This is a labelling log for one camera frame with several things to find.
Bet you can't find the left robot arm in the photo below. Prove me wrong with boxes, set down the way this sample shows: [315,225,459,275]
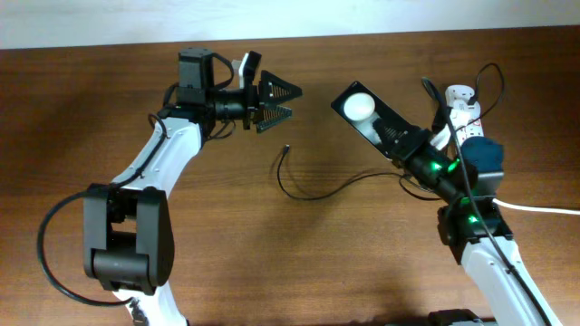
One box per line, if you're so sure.
[83,48,303,325]

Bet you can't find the black Samsung Galaxy smartphone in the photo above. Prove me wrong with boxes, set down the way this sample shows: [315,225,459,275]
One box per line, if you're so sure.
[331,81,420,159]

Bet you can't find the black USB charging cable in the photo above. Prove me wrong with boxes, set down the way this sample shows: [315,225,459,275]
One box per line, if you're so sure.
[276,62,506,202]

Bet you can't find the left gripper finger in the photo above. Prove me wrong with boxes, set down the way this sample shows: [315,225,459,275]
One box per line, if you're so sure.
[253,105,293,133]
[259,70,303,102]

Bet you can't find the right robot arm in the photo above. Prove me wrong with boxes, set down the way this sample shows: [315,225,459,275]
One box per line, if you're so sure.
[372,119,561,325]

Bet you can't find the white USB charger plug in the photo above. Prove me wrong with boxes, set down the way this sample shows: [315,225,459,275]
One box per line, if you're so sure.
[449,100,481,126]

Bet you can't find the white power strip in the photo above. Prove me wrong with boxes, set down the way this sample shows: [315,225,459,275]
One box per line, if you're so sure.
[445,85,484,145]

